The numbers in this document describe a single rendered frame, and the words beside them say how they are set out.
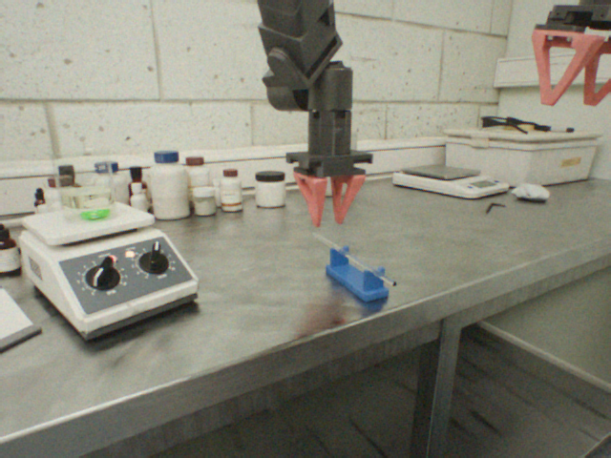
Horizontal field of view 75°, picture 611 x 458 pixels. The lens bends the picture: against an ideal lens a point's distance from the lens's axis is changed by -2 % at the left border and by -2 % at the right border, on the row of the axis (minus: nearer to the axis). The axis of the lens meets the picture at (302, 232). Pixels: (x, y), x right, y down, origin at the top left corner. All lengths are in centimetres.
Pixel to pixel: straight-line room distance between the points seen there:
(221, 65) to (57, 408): 83
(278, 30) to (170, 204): 46
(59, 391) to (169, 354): 9
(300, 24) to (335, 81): 9
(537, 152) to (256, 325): 97
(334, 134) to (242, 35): 60
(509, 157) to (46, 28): 111
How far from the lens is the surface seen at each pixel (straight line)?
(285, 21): 46
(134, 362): 40
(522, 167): 122
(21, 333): 49
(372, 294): 48
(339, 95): 52
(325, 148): 52
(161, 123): 100
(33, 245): 55
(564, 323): 173
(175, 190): 82
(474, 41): 161
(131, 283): 46
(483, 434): 136
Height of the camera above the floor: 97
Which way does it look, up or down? 18 degrees down
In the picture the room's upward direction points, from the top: straight up
